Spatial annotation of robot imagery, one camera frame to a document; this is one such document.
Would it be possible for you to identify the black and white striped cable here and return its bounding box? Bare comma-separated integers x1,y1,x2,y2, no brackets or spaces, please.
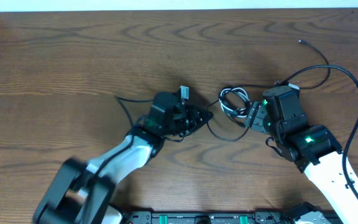
218,86,252,119

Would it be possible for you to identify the black USB cable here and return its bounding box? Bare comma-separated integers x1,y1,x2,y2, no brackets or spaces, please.
205,39,332,142

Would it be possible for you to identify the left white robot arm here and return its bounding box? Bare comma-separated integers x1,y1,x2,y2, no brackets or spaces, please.
32,88,213,223

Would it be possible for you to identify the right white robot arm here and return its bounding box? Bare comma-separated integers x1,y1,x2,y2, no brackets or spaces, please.
245,85,358,223

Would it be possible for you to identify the left camera black cable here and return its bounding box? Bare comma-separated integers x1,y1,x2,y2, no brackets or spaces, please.
98,95,155,175

